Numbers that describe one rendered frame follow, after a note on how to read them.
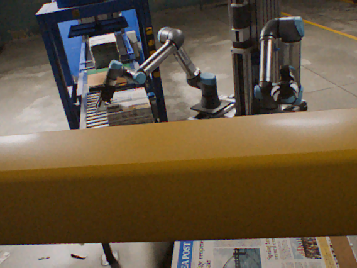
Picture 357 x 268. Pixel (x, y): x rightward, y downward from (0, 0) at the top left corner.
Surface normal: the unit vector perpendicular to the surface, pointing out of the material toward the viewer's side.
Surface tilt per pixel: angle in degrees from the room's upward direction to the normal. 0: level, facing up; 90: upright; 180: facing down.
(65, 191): 90
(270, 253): 0
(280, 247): 0
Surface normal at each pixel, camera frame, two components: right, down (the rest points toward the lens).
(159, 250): -0.14, -0.87
